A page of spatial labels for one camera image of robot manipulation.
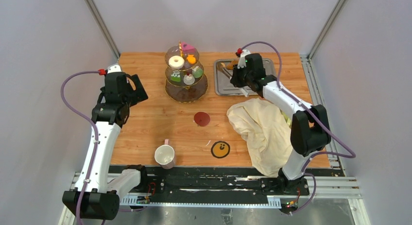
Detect metal baking tray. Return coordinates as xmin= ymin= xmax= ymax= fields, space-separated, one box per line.
xmin=213 ymin=58 xmax=275 ymax=96

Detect green cake slice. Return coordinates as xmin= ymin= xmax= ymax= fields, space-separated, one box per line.
xmin=170 ymin=70 xmax=181 ymax=83

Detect green cupcake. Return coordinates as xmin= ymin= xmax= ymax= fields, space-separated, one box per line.
xmin=192 ymin=66 xmax=204 ymax=79

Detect white ring donut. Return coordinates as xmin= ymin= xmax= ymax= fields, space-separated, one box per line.
xmin=168 ymin=55 xmax=185 ymax=69

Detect three-tier glass cake stand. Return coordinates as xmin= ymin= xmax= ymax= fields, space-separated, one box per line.
xmin=165 ymin=41 xmax=208 ymax=103

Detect white cupcake with cherry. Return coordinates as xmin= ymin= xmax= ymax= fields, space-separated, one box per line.
xmin=183 ymin=73 xmax=195 ymax=86

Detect orange pastry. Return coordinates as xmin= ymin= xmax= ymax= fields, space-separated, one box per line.
xmin=186 ymin=54 xmax=197 ymax=65

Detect metal tongs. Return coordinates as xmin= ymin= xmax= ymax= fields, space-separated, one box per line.
xmin=219 ymin=68 xmax=249 ymax=97

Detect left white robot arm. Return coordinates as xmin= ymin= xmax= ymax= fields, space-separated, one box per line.
xmin=60 ymin=69 xmax=149 ymax=225

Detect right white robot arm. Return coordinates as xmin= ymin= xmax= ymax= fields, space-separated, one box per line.
xmin=230 ymin=49 xmax=331 ymax=194

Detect brown croissant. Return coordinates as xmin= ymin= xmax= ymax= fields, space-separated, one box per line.
xmin=226 ymin=60 xmax=238 ymax=70

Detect cream cloth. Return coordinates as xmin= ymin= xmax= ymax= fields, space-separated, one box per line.
xmin=226 ymin=98 xmax=293 ymax=178

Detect red round coaster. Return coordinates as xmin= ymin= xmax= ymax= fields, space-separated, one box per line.
xmin=193 ymin=112 xmax=210 ymax=127

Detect green mug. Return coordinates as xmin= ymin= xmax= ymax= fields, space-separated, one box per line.
xmin=281 ymin=111 xmax=292 ymax=127

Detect pink mug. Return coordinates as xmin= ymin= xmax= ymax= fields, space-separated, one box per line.
xmin=154 ymin=139 xmax=176 ymax=169

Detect yellow smiley coaster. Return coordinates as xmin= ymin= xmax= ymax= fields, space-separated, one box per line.
xmin=211 ymin=141 xmax=231 ymax=158

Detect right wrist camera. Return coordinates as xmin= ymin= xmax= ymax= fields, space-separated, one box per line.
xmin=236 ymin=49 xmax=250 ymax=69

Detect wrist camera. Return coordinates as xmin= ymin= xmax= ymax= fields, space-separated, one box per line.
xmin=107 ymin=64 xmax=123 ymax=74
xmin=236 ymin=49 xmax=250 ymax=69

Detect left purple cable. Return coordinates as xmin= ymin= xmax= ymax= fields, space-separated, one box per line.
xmin=61 ymin=69 xmax=149 ymax=225

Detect purple cable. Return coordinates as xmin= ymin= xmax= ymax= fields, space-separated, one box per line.
xmin=236 ymin=41 xmax=357 ymax=215
xmin=61 ymin=69 xmax=149 ymax=225

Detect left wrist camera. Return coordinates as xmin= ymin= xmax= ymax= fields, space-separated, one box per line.
xmin=107 ymin=64 xmax=123 ymax=74

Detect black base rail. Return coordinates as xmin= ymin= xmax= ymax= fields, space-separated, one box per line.
xmin=112 ymin=165 xmax=309 ymax=207

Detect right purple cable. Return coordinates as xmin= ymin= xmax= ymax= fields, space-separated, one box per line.
xmin=236 ymin=41 xmax=357 ymax=215

